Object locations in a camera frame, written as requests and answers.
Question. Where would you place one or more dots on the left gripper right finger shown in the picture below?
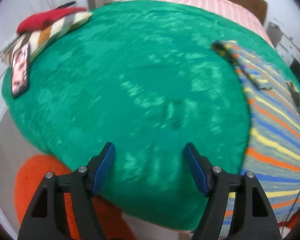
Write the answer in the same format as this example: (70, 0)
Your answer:
(252, 216)

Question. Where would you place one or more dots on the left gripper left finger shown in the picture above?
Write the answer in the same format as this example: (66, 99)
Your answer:
(46, 218)

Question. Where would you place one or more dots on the striped knit sweater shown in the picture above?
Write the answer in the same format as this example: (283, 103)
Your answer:
(273, 149)

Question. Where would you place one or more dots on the smartphone with lit screen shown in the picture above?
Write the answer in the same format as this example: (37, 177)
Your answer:
(20, 70)

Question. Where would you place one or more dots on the white desk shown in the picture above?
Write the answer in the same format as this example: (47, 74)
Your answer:
(283, 44)

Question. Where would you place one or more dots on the green floral bedspread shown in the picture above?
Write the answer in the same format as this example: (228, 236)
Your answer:
(143, 75)

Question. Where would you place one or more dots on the striped brown white pillow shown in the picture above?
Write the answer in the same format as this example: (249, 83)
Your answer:
(39, 40)

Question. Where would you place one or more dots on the red folded garment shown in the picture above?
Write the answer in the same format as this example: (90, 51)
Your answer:
(41, 20)

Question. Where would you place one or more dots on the black handle object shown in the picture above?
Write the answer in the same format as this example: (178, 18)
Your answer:
(68, 4)

